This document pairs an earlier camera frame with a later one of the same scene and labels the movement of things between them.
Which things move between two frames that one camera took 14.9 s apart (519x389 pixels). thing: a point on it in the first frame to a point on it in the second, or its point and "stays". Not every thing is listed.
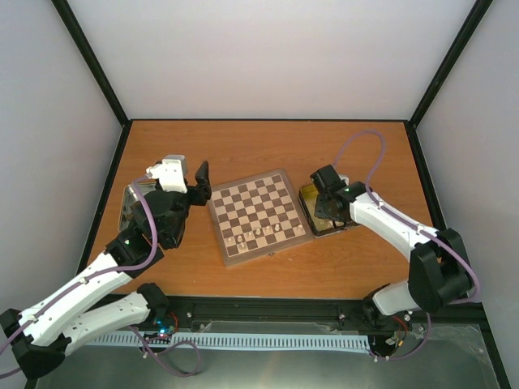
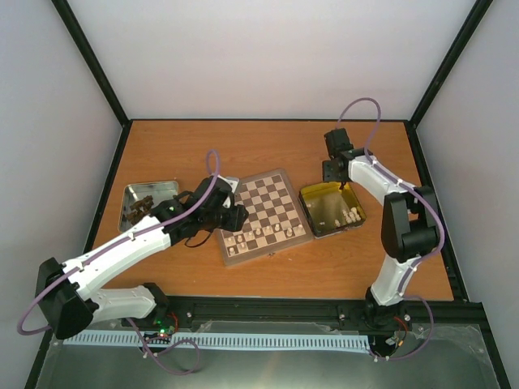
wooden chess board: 258,215 stays
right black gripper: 319,211 to 327,175
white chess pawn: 299,231 stays
